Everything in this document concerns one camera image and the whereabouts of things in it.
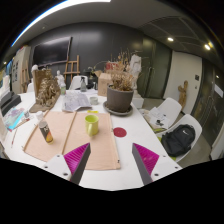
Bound black backpack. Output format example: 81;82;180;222
161;123;197;158

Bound brown sculpture on board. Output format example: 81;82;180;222
29;69;62;114

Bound colourful book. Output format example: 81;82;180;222
2;107;26;132

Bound white statue pedestal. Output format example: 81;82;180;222
131;93;145;109

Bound lime green mug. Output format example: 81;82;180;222
84;114;100;137

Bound black wall screen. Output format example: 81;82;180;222
32;35;73;68

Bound white plaster bust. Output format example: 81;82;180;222
55;69;65;88

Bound papers on chair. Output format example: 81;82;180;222
139;106;171;131

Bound clear spray bottle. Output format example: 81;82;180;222
79;76;88;93

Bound wooden figure sculpture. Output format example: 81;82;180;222
177;79;189;109

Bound black box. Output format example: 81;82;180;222
0;91;23;117

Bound grey pot with dried plant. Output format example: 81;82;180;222
105;49;136;114

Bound beige wooden drawing board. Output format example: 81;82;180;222
22;110;78;163
62;112;122;171

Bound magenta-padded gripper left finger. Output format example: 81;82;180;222
42;142;92;186

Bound white cabinet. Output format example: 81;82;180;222
10;45;33;94

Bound long ceiling light strip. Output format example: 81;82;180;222
10;0;112;48

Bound clear drink bottle white cap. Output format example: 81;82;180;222
35;110;54;144

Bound printed paper sheet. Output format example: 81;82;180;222
61;90;93;113

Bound tall white statue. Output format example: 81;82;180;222
129;53;143;91

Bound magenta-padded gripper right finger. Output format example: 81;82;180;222
131;142;183;186

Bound small green bottle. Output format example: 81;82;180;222
59;82;67;96

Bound wooden easel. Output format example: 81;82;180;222
63;54;81;83
21;59;31;93

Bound red box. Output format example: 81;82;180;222
105;61;118;72

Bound brown cardboard box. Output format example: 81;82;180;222
94;69;114;98

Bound flat round red coaster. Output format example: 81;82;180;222
112;126;128;139

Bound small white cup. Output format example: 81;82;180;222
89;95;100;106

